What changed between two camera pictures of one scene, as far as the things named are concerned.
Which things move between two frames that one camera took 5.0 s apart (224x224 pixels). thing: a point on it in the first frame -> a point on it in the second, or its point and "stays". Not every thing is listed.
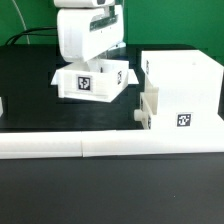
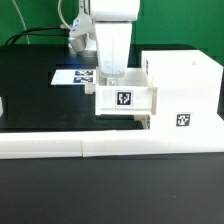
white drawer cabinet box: x=188 y=84 stays
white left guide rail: x=1 y=107 stays
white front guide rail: x=86 y=144 stays
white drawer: x=96 y=80 -> x=130 y=95
